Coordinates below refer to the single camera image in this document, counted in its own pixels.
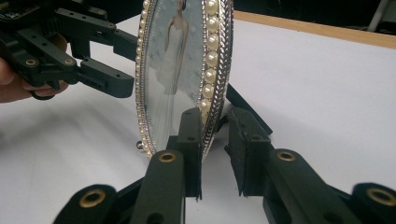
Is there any wooden table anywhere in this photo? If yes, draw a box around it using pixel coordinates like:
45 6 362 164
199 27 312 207
233 9 396 50

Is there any white metal desk frame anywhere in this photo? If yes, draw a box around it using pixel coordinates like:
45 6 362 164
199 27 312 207
366 0 396 34

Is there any white table board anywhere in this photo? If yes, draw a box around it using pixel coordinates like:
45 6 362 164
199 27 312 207
0 13 396 224

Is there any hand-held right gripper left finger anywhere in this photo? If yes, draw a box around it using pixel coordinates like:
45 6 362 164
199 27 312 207
130 106 204 224

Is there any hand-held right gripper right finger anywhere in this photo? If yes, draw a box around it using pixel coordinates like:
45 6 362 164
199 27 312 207
223 106 362 224

